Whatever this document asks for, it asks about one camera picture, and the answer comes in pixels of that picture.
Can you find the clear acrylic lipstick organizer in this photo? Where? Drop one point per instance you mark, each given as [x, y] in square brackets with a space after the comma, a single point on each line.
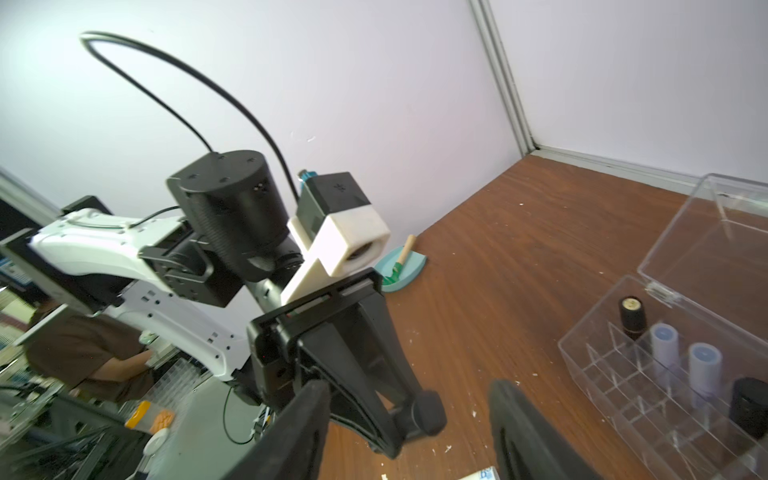
[707, 277]

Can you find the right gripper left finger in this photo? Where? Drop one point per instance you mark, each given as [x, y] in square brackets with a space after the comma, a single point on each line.
[292, 448]

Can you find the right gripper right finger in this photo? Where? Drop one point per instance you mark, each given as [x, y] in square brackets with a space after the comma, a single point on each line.
[526, 445]

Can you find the green rake wooden handle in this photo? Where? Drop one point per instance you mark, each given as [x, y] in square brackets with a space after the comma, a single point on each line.
[398, 266]

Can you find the black lipstick gold band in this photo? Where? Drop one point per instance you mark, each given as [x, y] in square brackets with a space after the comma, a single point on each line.
[633, 317]

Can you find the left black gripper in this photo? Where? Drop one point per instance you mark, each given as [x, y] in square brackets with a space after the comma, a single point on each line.
[226, 265]

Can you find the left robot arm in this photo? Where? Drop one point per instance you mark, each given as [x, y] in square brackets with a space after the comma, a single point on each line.
[89, 260]

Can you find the person in brown shirt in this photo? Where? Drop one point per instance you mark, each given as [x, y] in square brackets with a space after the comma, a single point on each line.
[100, 356]

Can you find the teal dustpan tray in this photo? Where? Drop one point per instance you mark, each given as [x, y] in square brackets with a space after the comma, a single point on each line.
[414, 264]

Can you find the black lipstick pair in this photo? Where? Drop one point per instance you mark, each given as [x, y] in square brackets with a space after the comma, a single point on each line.
[748, 407]

